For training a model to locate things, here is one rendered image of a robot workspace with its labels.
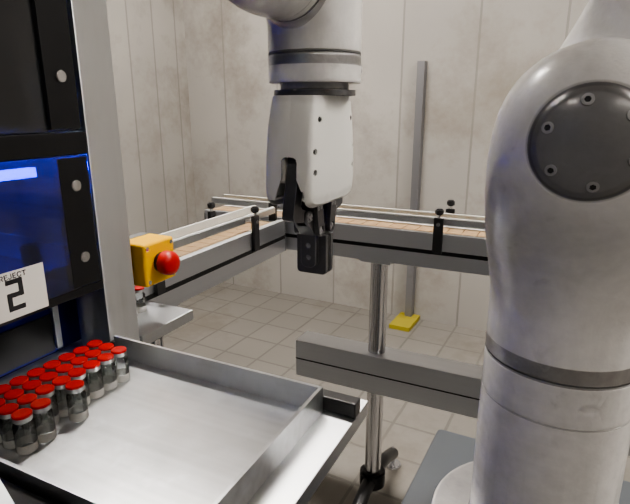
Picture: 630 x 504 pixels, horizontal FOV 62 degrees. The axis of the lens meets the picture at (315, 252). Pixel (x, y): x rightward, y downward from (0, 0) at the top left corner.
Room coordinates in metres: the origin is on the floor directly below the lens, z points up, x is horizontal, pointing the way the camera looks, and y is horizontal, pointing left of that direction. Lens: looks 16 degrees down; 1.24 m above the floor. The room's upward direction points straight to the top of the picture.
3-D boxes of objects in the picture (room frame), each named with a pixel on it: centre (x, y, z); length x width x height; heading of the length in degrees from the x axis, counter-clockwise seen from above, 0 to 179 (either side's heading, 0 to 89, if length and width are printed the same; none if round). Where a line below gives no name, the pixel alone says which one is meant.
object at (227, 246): (1.16, 0.29, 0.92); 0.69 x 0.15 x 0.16; 154
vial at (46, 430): (0.51, 0.30, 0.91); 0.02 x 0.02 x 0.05
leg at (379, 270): (1.40, -0.18, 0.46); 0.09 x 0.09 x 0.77; 64
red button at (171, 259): (0.82, 0.25, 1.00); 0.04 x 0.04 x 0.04; 64
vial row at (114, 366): (0.57, 0.30, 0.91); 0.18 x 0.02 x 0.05; 154
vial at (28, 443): (0.49, 0.31, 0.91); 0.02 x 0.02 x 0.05
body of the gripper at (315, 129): (0.50, 0.00, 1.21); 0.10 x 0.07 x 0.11; 153
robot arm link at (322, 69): (0.50, 0.00, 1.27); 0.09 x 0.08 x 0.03; 153
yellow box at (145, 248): (0.84, 0.29, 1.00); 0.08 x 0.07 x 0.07; 64
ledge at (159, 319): (0.87, 0.32, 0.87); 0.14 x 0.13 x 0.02; 64
